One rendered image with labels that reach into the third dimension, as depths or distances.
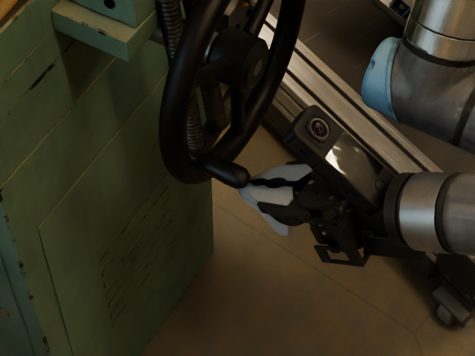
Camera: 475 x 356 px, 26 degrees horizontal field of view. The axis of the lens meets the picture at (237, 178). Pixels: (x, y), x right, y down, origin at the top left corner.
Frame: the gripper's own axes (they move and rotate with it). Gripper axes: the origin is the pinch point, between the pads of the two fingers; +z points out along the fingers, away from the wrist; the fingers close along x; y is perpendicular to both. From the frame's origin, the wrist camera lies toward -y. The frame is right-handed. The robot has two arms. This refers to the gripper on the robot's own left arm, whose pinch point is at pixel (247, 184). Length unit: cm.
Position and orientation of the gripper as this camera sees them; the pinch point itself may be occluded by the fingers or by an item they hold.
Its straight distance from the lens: 109.8
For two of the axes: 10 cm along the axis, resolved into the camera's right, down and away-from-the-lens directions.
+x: 5.1, -6.7, 5.3
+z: -7.5, -0.4, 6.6
